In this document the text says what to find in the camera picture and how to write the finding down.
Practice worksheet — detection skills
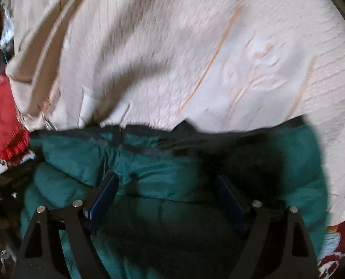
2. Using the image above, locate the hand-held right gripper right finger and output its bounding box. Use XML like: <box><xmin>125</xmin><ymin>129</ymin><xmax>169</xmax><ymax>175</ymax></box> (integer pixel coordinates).
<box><xmin>215</xmin><ymin>175</ymin><xmax>321</xmax><ymax>279</ymax></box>

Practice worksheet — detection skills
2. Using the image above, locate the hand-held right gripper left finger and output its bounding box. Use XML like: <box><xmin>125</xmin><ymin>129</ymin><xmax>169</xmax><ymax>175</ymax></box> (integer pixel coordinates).
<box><xmin>14</xmin><ymin>171</ymin><xmax>120</xmax><ymax>279</ymax></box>

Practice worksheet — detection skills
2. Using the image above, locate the green quilted puffer jacket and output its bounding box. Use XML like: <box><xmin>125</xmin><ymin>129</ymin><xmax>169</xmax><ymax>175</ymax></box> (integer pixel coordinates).
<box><xmin>20</xmin><ymin>116</ymin><xmax>331</xmax><ymax>279</ymax></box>

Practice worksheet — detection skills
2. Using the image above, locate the floral blanket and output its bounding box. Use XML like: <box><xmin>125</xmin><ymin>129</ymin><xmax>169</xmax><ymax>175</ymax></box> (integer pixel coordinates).
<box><xmin>0</xmin><ymin>149</ymin><xmax>38</xmax><ymax>178</ymax></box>

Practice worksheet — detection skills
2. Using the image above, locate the red ruffled heart pillow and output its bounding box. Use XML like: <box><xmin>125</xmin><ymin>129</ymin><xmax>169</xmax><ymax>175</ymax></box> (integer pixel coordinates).
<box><xmin>0</xmin><ymin>74</ymin><xmax>30</xmax><ymax>160</ymax></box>

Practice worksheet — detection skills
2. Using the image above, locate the red and blue printed cloth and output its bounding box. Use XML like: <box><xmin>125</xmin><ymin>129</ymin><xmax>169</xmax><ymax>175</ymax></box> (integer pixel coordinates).
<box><xmin>318</xmin><ymin>218</ymin><xmax>345</xmax><ymax>279</ymax></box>

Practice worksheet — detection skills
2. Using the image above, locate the beige tasseled cloth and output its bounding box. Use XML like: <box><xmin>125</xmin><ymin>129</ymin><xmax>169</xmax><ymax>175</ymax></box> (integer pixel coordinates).
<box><xmin>5</xmin><ymin>0</ymin><xmax>83</xmax><ymax>131</ymax></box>

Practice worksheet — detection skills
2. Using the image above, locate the cream patterned bed cover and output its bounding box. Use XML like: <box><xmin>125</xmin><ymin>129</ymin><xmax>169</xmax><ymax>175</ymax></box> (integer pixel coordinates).
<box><xmin>5</xmin><ymin>0</ymin><xmax>345</xmax><ymax>227</ymax></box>

